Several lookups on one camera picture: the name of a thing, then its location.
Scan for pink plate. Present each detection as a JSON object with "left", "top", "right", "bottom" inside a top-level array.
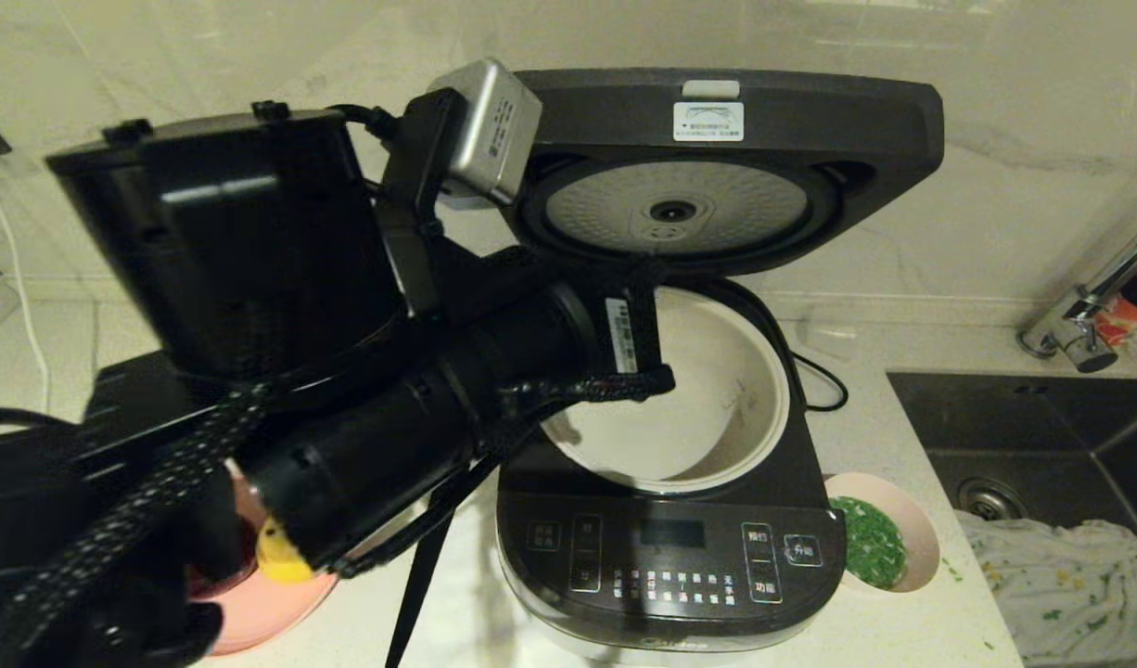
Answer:
[{"left": 188, "top": 464, "right": 440, "bottom": 656}]

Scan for black rice cooker base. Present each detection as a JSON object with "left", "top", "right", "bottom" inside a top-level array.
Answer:
[{"left": 497, "top": 274, "right": 848, "bottom": 665}]

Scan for orange printed bottle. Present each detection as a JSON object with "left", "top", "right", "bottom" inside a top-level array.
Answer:
[{"left": 1092, "top": 241, "right": 1137, "bottom": 349}]

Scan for chrome faucet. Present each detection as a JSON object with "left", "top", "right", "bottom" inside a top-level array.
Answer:
[{"left": 1016, "top": 209, "right": 1137, "bottom": 374}]

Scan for black power cord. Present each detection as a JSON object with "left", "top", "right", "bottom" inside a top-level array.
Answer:
[{"left": 796, "top": 353, "right": 849, "bottom": 412}]

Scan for white stained cloth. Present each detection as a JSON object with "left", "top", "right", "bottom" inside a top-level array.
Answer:
[{"left": 956, "top": 510, "right": 1137, "bottom": 665}]

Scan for yellow pear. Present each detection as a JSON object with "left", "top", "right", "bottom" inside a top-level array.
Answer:
[{"left": 256, "top": 520, "right": 315, "bottom": 585}]

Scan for red apple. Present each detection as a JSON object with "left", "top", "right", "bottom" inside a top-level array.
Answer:
[{"left": 190, "top": 543, "right": 259, "bottom": 599}]

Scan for long black flat strip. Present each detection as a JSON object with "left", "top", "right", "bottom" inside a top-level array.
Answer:
[{"left": 386, "top": 506, "right": 458, "bottom": 668}]

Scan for white inner pot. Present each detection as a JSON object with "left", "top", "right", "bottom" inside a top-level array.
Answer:
[{"left": 541, "top": 286, "right": 792, "bottom": 495}]

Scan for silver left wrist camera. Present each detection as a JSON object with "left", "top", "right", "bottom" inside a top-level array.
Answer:
[{"left": 427, "top": 58, "right": 543, "bottom": 207}]

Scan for chopped green vegetables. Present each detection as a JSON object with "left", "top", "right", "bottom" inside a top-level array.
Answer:
[{"left": 828, "top": 496, "right": 907, "bottom": 587}]

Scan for black braided cable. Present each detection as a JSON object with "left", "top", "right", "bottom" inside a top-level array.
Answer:
[{"left": 0, "top": 366, "right": 676, "bottom": 668}]

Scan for black rice cooker lid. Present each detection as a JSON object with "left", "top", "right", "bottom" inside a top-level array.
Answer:
[{"left": 504, "top": 68, "right": 945, "bottom": 279}]

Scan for round sink drain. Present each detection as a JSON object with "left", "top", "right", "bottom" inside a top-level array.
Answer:
[{"left": 956, "top": 478, "right": 1028, "bottom": 520}]

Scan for white cable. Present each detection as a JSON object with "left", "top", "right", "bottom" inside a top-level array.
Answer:
[{"left": 0, "top": 167, "right": 52, "bottom": 391}]

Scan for pink bowl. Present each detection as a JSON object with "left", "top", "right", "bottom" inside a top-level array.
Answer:
[{"left": 824, "top": 471, "right": 940, "bottom": 593}]

